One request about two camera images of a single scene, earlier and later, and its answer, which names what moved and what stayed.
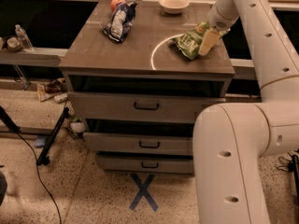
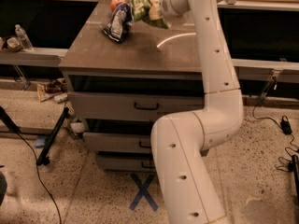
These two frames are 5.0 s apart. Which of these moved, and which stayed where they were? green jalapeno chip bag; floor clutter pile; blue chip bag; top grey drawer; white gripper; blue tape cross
Moved: white gripper; green jalapeno chip bag
Stayed: blue tape cross; floor clutter pile; top grey drawer; blue chip bag
